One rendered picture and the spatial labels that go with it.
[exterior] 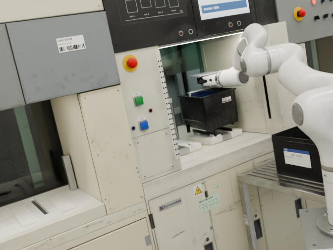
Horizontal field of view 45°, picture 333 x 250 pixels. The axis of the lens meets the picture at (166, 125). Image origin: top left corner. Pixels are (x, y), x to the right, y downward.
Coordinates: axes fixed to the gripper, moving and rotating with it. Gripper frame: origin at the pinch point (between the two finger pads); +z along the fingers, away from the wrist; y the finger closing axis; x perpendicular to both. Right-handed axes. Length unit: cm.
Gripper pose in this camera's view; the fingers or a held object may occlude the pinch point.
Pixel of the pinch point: (203, 80)
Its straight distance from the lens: 215.9
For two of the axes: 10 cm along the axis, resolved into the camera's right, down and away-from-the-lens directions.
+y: 8.3, -2.5, 4.9
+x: -1.9, -9.7, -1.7
